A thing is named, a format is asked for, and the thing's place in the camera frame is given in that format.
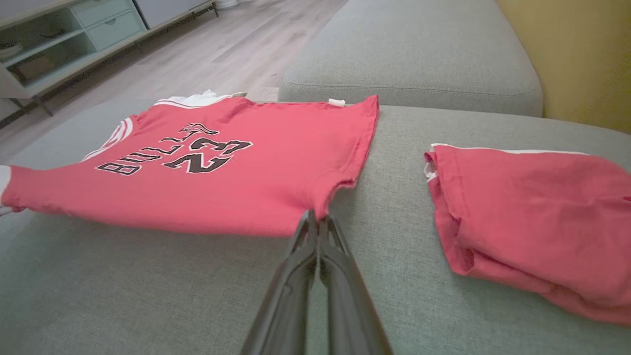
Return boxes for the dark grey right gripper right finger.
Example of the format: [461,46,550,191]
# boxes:
[318,215,394,355]

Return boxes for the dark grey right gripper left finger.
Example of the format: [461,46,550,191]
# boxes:
[240,210,319,355]

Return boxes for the red Bulls 23 jersey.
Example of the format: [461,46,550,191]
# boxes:
[0,90,381,238]

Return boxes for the red shorts with white trim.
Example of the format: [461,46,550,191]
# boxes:
[423,142,631,327]

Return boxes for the small grey sofa cushion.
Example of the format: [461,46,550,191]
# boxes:
[277,0,544,118]

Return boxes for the pale green TV cabinet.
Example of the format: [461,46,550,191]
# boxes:
[0,0,218,130]

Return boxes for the yellow sofa backrest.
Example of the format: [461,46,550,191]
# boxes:
[495,0,631,135]

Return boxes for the brown box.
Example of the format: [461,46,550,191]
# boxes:
[17,55,56,82]

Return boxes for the stacked dishes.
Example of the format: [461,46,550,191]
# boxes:
[0,39,24,61]

